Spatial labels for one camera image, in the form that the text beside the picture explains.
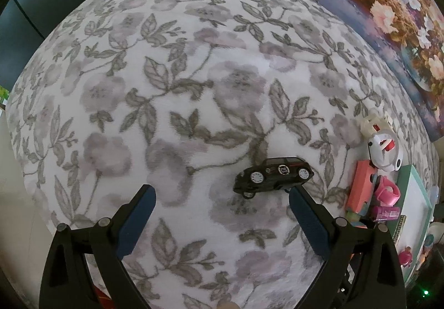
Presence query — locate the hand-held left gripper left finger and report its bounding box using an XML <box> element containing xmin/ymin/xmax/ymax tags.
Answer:
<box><xmin>39</xmin><ymin>184</ymin><xmax>157</xmax><ymax>309</ymax></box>

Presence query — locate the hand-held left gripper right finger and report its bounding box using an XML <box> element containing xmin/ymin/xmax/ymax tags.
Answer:
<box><xmin>289</xmin><ymin>184</ymin><xmax>407</xmax><ymax>309</ymax></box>

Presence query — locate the black toy car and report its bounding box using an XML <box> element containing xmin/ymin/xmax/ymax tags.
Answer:
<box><xmin>232</xmin><ymin>156</ymin><xmax>315</xmax><ymax>199</ymax></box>

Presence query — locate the salmon and blue toy knife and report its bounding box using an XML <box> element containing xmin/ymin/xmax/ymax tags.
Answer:
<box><xmin>345</xmin><ymin>160</ymin><xmax>377</xmax><ymax>223</ymax></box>

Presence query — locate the pink smart watch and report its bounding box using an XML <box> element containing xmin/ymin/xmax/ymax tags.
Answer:
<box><xmin>373</xmin><ymin>175</ymin><xmax>401</xmax><ymax>206</ymax></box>

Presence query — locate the teal-rimmed white box tray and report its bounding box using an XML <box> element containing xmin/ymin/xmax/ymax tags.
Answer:
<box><xmin>387</xmin><ymin>164</ymin><xmax>434</xmax><ymax>278</ymax></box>

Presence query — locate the small magenta toy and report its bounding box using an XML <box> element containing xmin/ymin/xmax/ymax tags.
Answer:
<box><xmin>371</xmin><ymin>204</ymin><xmax>399</xmax><ymax>224</ymax></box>

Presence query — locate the pink puppy toy figure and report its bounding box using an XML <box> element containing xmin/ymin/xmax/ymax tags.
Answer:
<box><xmin>398</xmin><ymin>247</ymin><xmax>415</xmax><ymax>269</ymax></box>

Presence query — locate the white plastic toy piece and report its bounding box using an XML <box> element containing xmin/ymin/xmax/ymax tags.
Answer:
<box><xmin>360</xmin><ymin>108</ymin><xmax>392</xmax><ymax>138</ymax></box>

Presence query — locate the floral painting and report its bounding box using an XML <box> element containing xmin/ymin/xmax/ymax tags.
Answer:
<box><xmin>317</xmin><ymin>0</ymin><xmax>444</xmax><ymax>141</ymax></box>

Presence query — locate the dark blue cabinet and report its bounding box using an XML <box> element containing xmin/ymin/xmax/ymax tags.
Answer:
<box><xmin>0</xmin><ymin>0</ymin><xmax>87</xmax><ymax>53</ymax></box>

